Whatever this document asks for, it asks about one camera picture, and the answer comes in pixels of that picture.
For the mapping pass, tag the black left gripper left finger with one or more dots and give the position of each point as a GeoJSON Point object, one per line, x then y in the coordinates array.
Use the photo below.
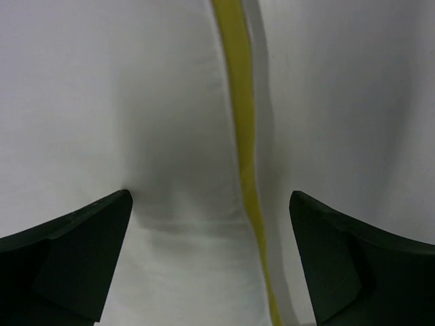
{"type": "Point", "coordinates": [60, 272]}

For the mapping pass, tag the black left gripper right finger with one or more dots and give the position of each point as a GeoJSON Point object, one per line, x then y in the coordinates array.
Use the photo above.
{"type": "Point", "coordinates": [358, 274]}

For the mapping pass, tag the white pillow with yellow band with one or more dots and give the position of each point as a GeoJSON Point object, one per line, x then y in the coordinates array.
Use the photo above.
{"type": "Point", "coordinates": [211, 113]}

